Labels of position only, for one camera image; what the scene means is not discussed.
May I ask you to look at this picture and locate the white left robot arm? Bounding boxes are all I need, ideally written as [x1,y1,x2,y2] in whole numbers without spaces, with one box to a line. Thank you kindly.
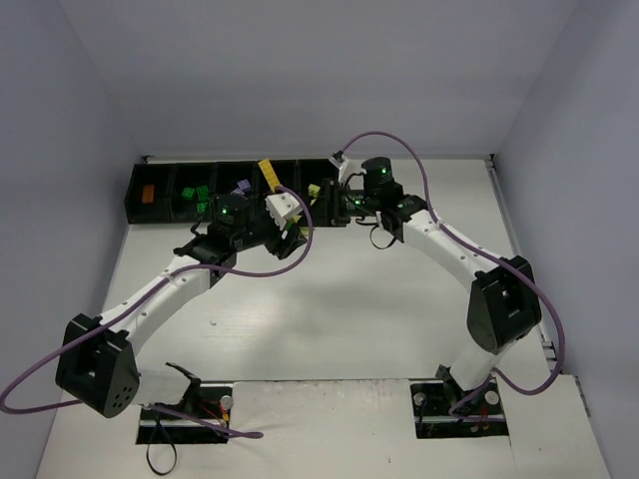
[55,188,312,418]

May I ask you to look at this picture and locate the green small lego brick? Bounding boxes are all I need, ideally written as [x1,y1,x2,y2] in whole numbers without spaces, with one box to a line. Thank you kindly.
[181,188,196,201]

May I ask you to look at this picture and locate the orange lego brick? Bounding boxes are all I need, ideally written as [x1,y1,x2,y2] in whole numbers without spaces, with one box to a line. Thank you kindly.
[141,185,155,205]

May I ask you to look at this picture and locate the green lime brown lego cluster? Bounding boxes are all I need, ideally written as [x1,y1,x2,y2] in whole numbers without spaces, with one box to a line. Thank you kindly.
[294,216,309,238]

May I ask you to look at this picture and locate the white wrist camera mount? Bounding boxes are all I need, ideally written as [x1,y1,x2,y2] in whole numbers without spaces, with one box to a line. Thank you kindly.
[265,193,303,231]
[328,150,349,184]

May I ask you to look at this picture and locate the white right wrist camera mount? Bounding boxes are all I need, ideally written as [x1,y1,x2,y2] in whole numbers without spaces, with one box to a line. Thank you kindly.
[328,150,349,184]

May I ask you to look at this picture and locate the yellow small lego brick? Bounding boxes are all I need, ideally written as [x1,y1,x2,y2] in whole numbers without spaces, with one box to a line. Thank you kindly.
[258,159,281,192]

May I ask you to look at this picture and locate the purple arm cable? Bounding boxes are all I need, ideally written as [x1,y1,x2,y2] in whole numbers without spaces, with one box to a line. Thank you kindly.
[341,131,565,421]
[0,184,315,440]

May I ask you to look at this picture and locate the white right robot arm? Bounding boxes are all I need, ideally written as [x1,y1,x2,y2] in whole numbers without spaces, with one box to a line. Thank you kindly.
[319,157,541,391]

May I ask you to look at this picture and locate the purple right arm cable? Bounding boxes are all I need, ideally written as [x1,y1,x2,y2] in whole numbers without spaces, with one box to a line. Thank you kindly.
[341,131,565,421]

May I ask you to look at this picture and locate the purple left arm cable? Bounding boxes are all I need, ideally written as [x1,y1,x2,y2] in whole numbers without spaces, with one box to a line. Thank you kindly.
[0,184,315,440]

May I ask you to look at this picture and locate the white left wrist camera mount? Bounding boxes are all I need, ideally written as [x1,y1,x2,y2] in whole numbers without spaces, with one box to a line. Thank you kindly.
[265,193,303,231]

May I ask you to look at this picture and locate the purple small lego brick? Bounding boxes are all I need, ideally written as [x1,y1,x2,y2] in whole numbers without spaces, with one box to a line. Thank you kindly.
[238,180,252,192]

